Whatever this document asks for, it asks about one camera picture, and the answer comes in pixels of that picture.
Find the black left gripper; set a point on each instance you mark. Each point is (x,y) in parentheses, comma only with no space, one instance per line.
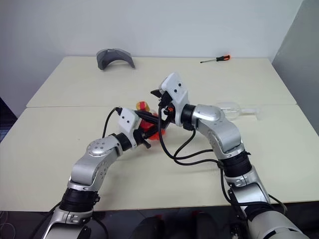
(141,135)

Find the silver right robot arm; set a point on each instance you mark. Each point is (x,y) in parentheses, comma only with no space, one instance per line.
(224,129)

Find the plastic bottle with red drink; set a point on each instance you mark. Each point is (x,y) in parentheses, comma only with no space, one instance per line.
(148,127)

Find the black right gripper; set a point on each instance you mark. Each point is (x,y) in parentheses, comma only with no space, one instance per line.
(165,103)

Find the grey curved visor piece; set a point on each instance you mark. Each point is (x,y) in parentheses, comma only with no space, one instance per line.
(104,59)

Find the orange and black screwdriver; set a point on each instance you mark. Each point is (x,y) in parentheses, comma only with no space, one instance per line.
(219,58)

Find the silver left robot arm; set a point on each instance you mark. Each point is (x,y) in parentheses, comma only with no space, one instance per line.
(99,149)

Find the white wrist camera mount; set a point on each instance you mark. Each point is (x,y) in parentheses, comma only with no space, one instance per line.
(174,85)
(128,120)

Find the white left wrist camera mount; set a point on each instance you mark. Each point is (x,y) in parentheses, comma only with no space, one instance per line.
(128,120)

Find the clear plastic bottle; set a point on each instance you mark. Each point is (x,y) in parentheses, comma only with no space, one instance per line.
(230,109)

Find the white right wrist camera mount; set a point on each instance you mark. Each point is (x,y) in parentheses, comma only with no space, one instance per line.
(174,85)

